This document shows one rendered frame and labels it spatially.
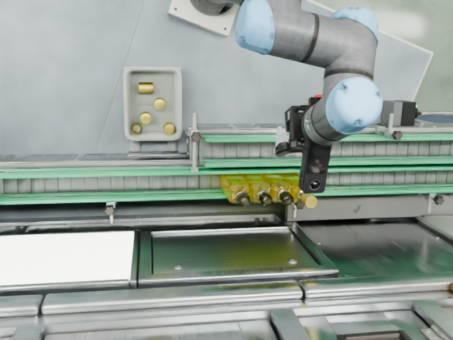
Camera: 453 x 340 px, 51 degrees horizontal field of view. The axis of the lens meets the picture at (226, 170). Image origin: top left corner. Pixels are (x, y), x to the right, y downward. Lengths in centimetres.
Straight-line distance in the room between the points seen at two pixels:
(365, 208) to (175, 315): 86
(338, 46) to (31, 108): 109
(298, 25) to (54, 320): 72
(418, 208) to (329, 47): 109
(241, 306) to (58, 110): 88
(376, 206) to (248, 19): 108
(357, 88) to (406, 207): 105
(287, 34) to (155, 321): 61
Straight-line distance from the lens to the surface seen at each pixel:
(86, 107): 158
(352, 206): 164
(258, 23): 71
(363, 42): 76
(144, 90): 151
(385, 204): 169
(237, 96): 159
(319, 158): 88
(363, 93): 72
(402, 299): 116
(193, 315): 102
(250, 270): 114
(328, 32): 74
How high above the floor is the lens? 231
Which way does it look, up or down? 74 degrees down
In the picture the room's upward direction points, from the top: 145 degrees clockwise
